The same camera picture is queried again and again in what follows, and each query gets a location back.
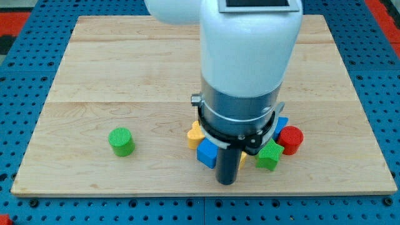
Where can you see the green star block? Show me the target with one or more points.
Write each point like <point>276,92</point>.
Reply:
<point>269,156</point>

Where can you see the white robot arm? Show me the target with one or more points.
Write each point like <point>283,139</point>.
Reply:
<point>245,50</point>

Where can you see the blue triangle block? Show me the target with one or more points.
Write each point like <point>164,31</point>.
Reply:
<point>281,123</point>

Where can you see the yellow heart block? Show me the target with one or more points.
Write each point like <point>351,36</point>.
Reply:
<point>195,136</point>

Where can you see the blue cube block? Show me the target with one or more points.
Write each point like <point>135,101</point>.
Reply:
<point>207,153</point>

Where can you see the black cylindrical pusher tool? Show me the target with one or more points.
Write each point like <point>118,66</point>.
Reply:
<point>227,164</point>

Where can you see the yellow block behind pusher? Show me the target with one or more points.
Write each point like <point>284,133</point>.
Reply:
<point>242,160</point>

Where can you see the wooden board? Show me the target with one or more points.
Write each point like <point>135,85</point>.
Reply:
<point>134,72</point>

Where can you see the green cylinder block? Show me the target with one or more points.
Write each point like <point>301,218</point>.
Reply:
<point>121,141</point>

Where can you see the red cylinder block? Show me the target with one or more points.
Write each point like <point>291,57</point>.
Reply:
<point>290,138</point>

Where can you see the red block at corner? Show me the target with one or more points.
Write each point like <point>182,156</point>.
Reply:
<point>5,220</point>

